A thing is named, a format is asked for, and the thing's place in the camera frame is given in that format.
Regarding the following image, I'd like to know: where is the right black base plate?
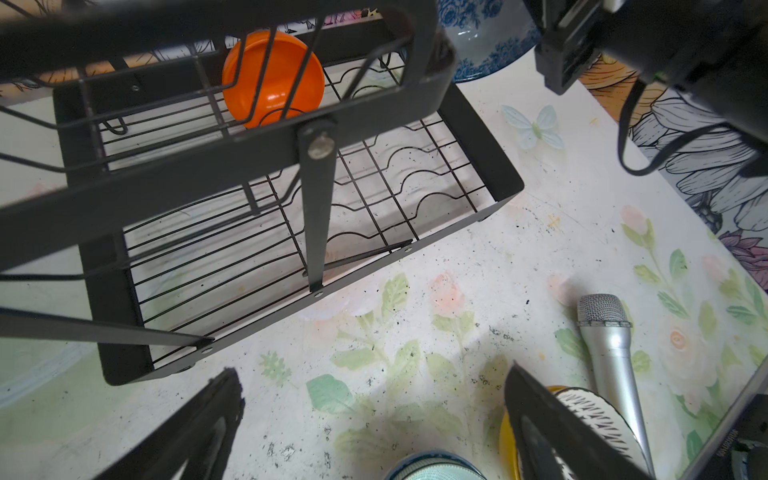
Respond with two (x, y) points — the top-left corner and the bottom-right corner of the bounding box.
(681, 360), (768, 479)

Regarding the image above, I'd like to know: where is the blue floral ceramic bowl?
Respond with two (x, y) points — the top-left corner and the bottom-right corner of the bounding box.
(437, 0), (540, 83)

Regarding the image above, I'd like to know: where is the mint green ceramic bowl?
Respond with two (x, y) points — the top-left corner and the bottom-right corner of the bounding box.
(383, 450), (486, 480)

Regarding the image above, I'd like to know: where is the silver microphone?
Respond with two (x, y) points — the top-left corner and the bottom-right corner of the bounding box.
(577, 293), (655, 476)

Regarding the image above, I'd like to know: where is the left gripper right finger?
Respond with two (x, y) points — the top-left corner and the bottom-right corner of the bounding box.
(504, 363), (652, 479)

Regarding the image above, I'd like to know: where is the black wire dish rack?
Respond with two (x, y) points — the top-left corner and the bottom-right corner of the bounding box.
(1, 1), (524, 385)

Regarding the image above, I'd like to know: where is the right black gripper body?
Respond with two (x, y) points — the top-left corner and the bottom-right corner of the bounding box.
(525, 0), (767, 141)

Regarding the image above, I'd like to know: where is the orange plastic bowl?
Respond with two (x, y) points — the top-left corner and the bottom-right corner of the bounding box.
(222, 31), (325, 129)

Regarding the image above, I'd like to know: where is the white patterned yellow bowl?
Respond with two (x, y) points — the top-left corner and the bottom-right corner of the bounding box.
(497, 385), (649, 479)

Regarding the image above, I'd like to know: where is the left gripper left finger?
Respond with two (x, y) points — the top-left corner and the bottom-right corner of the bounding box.
(97, 368), (245, 479)

